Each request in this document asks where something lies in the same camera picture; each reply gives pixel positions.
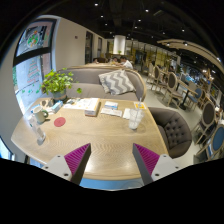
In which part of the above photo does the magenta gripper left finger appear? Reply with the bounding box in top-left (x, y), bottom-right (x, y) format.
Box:
top-left (42, 143), bottom-right (91, 185)

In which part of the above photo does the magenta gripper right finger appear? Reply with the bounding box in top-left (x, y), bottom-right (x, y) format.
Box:
top-left (132, 143), bottom-right (181, 185)

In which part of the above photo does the dark brown tufted armchair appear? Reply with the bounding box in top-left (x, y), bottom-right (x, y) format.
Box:
top-left (149, 107), bottom-right (192, 158)

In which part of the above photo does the clear acrylic sign stand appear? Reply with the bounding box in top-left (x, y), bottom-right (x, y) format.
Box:
top-left (27, 114), bottom-right (46, 145)

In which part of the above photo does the round red coaster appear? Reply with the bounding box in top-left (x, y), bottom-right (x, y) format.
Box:
top-left (54, 117), bottom-right (66, 127)

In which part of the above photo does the clear plastic cup with straw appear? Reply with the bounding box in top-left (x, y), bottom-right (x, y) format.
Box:
top-left (128, 97), bottom-right (146, 131)

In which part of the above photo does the small blue packet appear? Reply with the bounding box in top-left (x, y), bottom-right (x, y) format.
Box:
top-left (51, 101), bottom-right (63, 113)

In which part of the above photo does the white ceramic mug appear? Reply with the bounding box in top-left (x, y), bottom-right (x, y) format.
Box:
top-left (33, 106), bottom-right (49, 124)

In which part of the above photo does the yellow card on table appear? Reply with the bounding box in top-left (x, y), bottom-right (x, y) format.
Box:
top-left (134, 102), bottom-right (146, 109)

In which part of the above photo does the white tissue box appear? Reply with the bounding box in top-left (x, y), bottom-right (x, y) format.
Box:
top-left (84, 98), bottom-right (100, 116)

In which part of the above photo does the wooden chair blue seat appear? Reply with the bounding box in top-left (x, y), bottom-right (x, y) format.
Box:
top-left (193, 124), bottom-right (224, 164)

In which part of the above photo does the white paper sheet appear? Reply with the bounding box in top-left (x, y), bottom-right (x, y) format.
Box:
top-left (100, 108), bottom-right (122, 117)

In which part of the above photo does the white leaflet with blue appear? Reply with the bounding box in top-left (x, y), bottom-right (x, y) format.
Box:
top-left (104, 101), bottom-right (118, 110)

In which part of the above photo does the wooden chair grey back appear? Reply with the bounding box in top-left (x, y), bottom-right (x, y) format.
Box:
top-left (165, 72), bottom-right (182, 107)

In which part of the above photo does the grey curved sofa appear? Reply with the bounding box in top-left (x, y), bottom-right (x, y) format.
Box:
top-left (61, 65), bottom-right (146, 101)

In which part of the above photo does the green potted plant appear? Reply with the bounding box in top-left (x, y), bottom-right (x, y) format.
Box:
top-left (41, 68), bottom-right (75, 102)

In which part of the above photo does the chevron grey white pillow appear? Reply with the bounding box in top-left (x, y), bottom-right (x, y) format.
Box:
top-left (99, 69), bottom-right (136, 95)

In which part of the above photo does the person in white shirt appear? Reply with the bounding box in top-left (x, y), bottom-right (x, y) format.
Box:
top-left (120, 56), bottom-right (133, 69)

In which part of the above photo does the white cylindrical pillar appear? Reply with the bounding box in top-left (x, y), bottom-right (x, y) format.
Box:
top-left (113, 35), bottom-right (126, 55)

